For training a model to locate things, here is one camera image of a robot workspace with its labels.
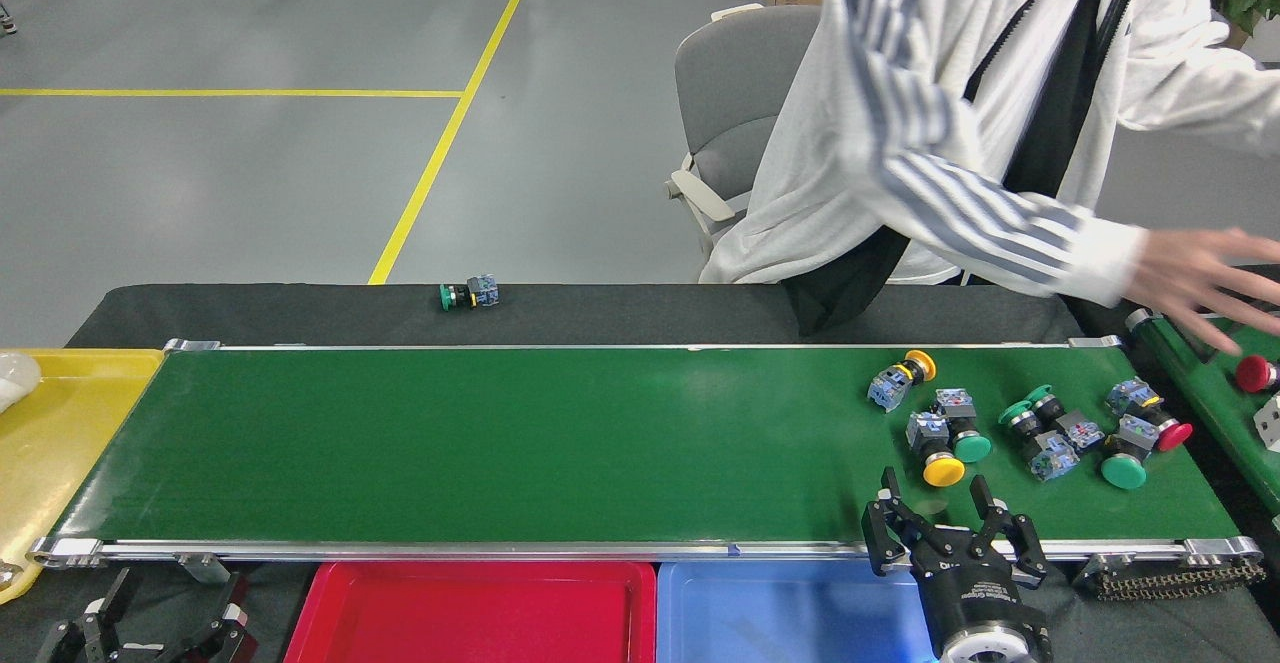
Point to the white circuit breaker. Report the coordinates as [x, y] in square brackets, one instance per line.
[1272, 423]

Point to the grey office chair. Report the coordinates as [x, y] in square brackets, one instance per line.
[740, 83]

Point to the green conveyor belt, silver frame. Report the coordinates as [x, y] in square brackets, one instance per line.
[500, 443]

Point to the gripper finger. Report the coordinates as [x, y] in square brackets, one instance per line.
[890, 543]
[228, 643]
[80, 643]
[1020, 543]

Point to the red plastic tray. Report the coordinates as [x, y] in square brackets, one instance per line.
[470, 618]

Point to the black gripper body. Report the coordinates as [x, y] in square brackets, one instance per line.
[980, 588]

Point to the short green conveyor belt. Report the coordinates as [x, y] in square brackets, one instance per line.
[1220, 413]

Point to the white translucent plastic item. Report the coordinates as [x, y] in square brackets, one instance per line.
[15, 383]

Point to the blue plastic tray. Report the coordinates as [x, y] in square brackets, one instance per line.
[790, 618]

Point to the yellow plastic tray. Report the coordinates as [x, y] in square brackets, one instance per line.
[60, 443]

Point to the red push button switch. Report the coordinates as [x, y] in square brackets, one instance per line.
[1175, 435]
[1252, 373]

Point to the small green push button switch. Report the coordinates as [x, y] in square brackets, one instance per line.
[483, 291]

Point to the person's right hand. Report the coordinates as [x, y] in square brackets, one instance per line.
[1200, 278]

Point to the person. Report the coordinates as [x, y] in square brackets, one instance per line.
[900, 93]

